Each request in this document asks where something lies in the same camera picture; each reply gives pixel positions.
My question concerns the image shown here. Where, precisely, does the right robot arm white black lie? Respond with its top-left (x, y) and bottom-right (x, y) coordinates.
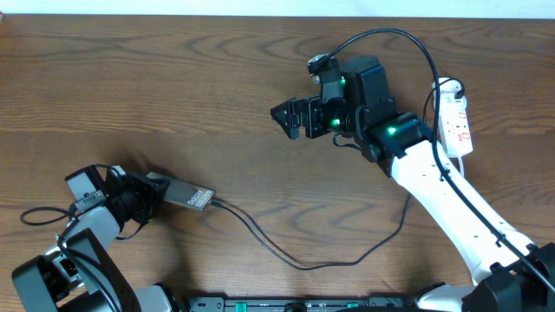
top-left (271, 56), bottom-right (554, 311)

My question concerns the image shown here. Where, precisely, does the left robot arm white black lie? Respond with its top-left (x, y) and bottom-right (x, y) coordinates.
top-left (11, 165), bottom-right (179, 311)

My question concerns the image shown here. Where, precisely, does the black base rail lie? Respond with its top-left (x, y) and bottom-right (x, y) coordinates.
top-left (184, 296), bottom-right (418, 312)

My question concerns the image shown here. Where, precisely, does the white power strip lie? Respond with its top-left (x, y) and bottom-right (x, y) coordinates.
top-left (438, 77), bottom-right (473, 158)

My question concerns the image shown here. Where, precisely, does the black charger cable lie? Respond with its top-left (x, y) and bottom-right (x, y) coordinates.
top-left (209, 78), bottom-right (467, 271)

